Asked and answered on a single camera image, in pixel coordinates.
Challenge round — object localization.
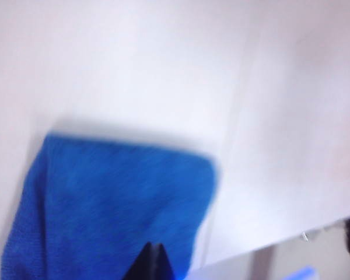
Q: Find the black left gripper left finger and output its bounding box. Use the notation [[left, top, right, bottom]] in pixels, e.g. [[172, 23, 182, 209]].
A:
[[125, 241, 158, 280]]

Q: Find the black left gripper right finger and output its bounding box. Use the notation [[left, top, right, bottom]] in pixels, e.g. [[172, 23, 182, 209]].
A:
[[156, 243, 179, 280]]

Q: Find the blue microfiber rag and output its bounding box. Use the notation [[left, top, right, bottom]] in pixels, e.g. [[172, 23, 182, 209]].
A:
[[0, 132, 222, 280]]

